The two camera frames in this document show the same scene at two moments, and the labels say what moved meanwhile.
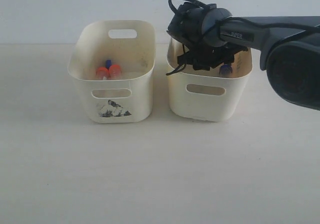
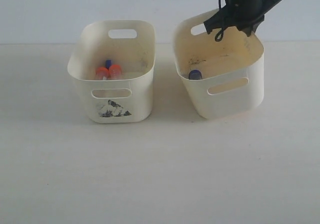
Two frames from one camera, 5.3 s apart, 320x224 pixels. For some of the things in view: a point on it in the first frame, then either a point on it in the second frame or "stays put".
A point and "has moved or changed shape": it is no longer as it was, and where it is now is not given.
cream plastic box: (115, 60) stays put
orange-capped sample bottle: (102, 73) stays put
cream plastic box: (206, 95) has moved or changed shape
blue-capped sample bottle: (108, 63) stays put
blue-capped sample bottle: (226, 70) → (195, 74)
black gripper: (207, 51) → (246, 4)
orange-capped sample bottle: (114, 72) stays put
